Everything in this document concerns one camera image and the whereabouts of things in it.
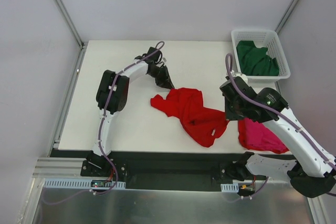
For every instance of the aluminium rail frame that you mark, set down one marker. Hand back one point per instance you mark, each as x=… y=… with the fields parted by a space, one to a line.
x=143 y=128

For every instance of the white cable duct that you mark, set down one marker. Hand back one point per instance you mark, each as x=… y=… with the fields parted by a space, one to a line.
x=230 y=188
x=67 y=183

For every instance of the green t shirt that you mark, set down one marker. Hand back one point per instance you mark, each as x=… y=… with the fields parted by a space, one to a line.
x=255 y=61

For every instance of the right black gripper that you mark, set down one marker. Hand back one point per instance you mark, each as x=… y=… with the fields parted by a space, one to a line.
x=233 y=112

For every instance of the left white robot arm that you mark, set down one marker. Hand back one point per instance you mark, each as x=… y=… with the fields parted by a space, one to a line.
x=113 y=91

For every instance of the white plastic basket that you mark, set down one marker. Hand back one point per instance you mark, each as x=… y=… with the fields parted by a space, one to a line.
x=263 y=38

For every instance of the left white cable duct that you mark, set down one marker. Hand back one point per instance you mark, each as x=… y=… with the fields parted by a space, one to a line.
x=67 y=183

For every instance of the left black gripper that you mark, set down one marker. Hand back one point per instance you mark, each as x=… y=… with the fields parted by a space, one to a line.
x=160 y=74

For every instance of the right white cable duct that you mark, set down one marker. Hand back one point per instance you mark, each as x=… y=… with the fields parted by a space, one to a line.
x=230 y=188

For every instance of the folded red t shirt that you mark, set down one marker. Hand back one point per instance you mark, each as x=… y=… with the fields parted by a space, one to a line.
x=241 y=132

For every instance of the red t shirt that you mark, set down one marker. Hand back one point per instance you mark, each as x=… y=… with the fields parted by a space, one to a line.
x=241 y=132
x=204 y=125

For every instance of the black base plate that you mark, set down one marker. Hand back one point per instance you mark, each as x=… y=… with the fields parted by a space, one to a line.
x=166 y=171

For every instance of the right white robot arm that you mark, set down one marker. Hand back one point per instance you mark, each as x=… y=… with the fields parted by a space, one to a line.
x=312 y=170

